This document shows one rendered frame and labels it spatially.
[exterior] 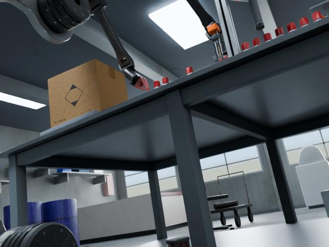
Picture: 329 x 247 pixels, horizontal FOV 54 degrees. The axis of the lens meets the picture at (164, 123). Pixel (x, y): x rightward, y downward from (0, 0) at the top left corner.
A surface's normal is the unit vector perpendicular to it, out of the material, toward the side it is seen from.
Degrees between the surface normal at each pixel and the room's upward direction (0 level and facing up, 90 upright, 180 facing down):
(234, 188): 90
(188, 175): 90
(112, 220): 90
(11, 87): 90
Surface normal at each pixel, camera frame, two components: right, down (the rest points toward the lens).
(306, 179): -0.49, -0.16
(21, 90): 0.87, -0.26
